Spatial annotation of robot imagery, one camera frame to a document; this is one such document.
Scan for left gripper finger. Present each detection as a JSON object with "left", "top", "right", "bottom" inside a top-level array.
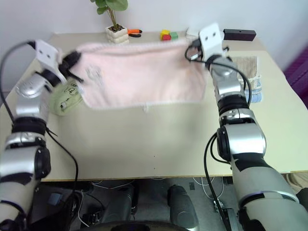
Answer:
[
  {"left": 70, "top": 50, "right": 84, "bottom": 64},
  {"left": 67, "top": 71, "right": 85, "bottom": 83}
]

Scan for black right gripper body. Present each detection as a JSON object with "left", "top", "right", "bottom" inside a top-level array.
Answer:
[{"left": 192, "top": 38, "right": 205, "bottom": 63}]

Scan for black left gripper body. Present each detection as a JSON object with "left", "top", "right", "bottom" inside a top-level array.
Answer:
[{"left": 58, "top": 54, "right": 76, "bottom": 75}]

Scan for pink towel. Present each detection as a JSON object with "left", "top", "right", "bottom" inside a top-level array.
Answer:
[{"left": 72, "top": 39, "right": 209, "bottom": 113}]

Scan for light green towel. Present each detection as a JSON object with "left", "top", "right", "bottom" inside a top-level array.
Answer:
[{"left": 49, "top": 80, "right": 84, "bottom": 117}]

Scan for beige ribbed towel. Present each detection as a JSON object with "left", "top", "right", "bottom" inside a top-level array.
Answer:
[{"left": 231, "top": 55, "right": 263, "bottom": 89}]

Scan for light blue towel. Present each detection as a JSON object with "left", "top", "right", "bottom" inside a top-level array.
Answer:
[{"left": 244, "top": 79, "right": 264, "bottom": 104}]

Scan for white flat box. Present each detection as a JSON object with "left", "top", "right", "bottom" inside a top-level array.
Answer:
[{"left": 185, "top": 27, "right": 202, "bottom": 39}]

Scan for black rectangular box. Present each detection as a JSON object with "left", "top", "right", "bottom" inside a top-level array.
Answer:
[{"left": 223, "top": 28, "right": 257, "bottom": 42}]

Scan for white bubble plant pot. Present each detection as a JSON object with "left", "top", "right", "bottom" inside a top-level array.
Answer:
[{"left": 105, "top": 25, "right": 130, "bottom": 45}]

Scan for orange and black pliers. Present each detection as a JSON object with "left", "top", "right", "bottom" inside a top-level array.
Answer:
[{"left": 127, "top": 28, "right": 143, "bottom": 39}]

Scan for green leafy plant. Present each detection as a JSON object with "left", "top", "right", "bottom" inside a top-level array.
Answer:
[{"left": 90, "top": 0, "right": 128, "bottom": 31}]

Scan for dark ribbed chair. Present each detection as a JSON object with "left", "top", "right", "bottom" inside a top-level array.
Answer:
[{"left": 283, "top": 45, "right": 308, "bottom": 97}]

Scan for small blue grey block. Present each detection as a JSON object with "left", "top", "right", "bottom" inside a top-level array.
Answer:
[{"left": 49, "top": 192, "right": 63, "bottom": 205}]

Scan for dark rounded shape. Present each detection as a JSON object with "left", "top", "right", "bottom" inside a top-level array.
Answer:
[
  {"left": 167, "top": 184, "right": 199, "bottom": 231},
  {"left": 101, "top": 185, "right": 139, "bottom": 224}
]

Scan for beige woven bag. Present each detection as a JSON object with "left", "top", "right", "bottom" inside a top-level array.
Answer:
[{"left": 283, "top": 172, "right": 308, "bottom": 193}]

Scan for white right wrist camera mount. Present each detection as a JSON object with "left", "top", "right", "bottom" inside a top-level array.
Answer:
[{"left": 198, "top": 23, "right": 226, "bottom": 61}]

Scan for white floor cables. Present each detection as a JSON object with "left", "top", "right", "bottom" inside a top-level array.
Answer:
[{"left": 192, "top": 177, "right": 227, "bottom": 200}]

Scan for metal caster bracket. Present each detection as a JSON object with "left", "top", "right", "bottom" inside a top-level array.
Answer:
[{"left": 213, "top": 199, "right": 235, "bottom": 231}]

